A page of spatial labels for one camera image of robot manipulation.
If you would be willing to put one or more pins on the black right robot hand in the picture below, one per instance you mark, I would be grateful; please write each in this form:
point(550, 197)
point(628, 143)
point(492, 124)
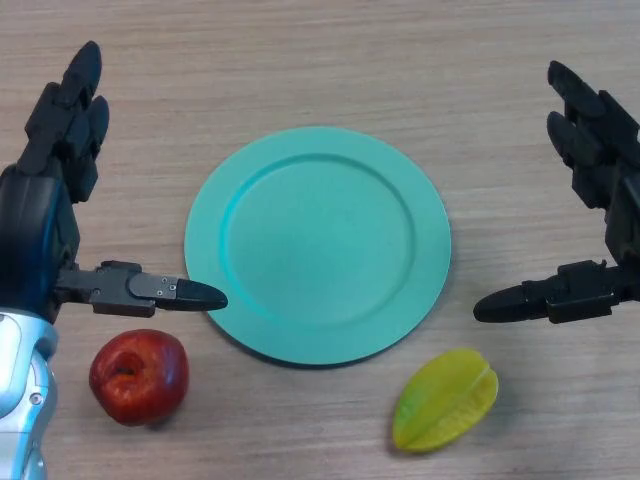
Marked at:
point(620, 175)

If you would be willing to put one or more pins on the teal round plate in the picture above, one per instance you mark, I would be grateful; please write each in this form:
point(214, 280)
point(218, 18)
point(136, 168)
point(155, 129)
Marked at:
point(320, 240)

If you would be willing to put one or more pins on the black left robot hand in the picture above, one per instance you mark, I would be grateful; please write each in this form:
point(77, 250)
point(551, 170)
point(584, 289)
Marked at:
point(30, 225)

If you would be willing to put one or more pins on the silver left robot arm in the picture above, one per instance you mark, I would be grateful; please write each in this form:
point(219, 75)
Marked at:
point(20, 375)

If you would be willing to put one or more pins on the yellow starfruit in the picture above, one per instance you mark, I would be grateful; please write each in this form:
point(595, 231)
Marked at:
point(440, 405)

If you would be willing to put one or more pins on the red apple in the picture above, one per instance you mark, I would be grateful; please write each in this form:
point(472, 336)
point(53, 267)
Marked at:
point(145, 385)

